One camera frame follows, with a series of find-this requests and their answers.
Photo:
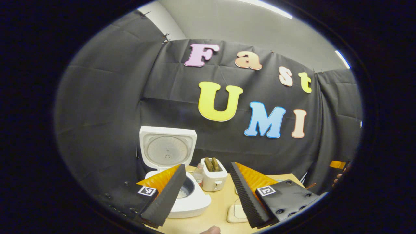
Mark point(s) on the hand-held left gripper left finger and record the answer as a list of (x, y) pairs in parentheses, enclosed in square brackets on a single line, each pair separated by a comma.
[(169, 198)]

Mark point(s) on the clear plastic bottle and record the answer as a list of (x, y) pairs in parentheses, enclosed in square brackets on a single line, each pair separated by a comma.
[(199, 177)]

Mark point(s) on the white toaster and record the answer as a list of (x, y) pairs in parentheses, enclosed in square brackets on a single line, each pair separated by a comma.
[(214, 180)]

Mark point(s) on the brown wooden spoon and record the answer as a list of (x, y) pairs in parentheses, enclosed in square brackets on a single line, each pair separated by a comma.
[(310, 186)]

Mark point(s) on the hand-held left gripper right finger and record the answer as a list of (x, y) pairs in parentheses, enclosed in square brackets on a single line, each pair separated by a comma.
[(247, 198)]

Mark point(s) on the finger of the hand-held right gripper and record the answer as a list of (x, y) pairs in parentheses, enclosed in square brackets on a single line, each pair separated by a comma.
[(337, 164)]

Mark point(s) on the white rice cooker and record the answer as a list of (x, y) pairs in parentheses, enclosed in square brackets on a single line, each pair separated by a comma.
[(167, 151)]

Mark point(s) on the clear tray of rice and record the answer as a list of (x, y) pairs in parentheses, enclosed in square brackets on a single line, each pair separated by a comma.
[(235, 213)]

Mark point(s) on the black backdrop cloth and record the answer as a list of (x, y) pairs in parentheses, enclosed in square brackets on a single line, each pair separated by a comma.
[(113, 97)]

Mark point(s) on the brown bread slice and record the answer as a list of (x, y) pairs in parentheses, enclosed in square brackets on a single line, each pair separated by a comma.
[(215, 164), (208, 164)]

